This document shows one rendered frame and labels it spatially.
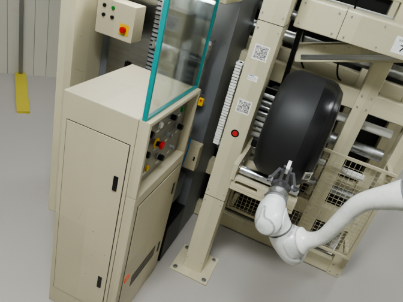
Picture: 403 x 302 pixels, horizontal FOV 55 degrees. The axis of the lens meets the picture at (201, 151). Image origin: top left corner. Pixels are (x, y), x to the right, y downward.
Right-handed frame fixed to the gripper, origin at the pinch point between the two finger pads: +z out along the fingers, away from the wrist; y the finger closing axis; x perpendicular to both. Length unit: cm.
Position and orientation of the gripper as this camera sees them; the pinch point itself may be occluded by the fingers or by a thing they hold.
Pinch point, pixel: (288, 167)
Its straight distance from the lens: 174.0
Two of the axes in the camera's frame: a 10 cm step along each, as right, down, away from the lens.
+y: -9.1, -3.7, 2.1
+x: -1.8, 7.9, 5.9
